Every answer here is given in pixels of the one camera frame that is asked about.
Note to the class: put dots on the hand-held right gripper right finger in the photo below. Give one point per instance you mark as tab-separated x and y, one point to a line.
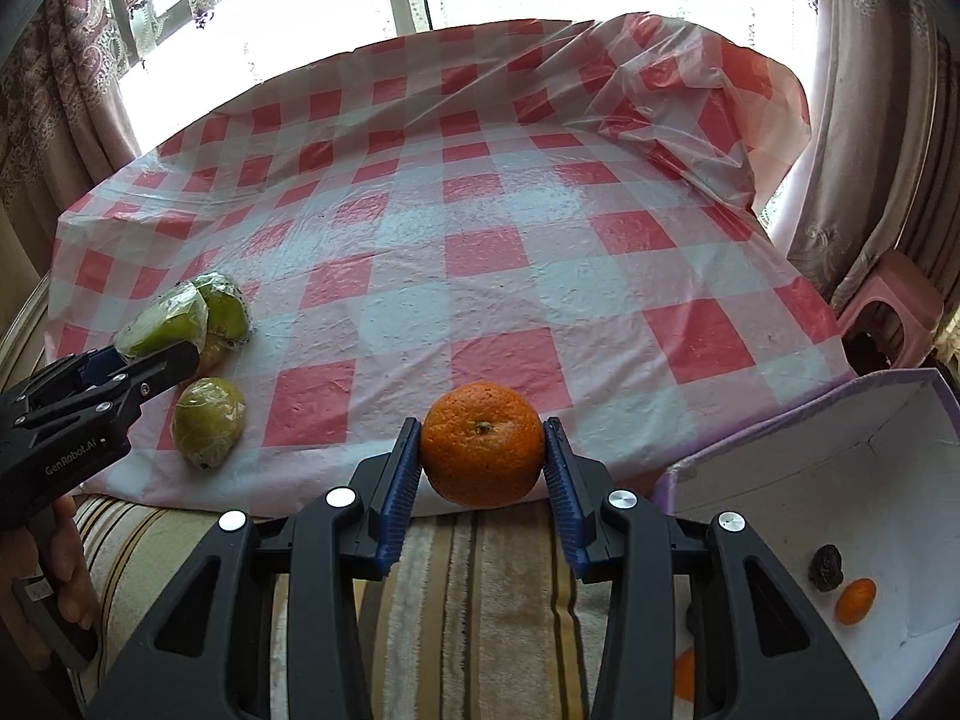
566	499

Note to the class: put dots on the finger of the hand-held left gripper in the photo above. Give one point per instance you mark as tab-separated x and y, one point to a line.
96	366
161	369

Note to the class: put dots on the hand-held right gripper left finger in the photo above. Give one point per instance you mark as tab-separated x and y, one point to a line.
397	499

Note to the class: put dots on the small green fruit wedge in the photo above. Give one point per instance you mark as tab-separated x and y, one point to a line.
161	324

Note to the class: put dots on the brownish fruit piece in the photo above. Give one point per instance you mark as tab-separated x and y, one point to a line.
214	355

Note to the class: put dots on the yellow-green fruit half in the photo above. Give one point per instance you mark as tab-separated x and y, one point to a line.
208	420

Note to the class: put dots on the dark green fruit half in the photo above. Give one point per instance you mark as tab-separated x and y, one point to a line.
226	307

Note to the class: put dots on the large orange with stem dimple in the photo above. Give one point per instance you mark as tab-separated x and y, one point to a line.
480	442

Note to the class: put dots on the medium orange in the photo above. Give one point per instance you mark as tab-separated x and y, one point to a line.
684	676

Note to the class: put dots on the large dark wrinkled passion fruit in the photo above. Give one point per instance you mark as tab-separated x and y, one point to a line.
826	568

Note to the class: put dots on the purple cardboard box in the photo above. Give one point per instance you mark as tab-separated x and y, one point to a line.
862	480

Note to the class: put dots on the small orange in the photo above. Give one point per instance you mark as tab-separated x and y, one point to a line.
856	601

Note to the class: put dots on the person's left hand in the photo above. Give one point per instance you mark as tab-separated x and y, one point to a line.
71	562

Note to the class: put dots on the cream carved cabinet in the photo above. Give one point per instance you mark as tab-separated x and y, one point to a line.
26	326

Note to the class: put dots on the striped towel blanket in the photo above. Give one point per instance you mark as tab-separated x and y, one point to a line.
465	615

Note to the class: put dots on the red white checked plastic tablecloth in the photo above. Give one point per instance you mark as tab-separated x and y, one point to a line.
525	240

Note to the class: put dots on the brown paisley curtain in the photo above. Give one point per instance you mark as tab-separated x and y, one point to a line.
67	90

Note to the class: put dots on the pink plastic stool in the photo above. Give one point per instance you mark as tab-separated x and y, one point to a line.
892	292

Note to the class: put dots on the beige embroidered curtain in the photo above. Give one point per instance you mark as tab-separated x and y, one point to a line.
870	90

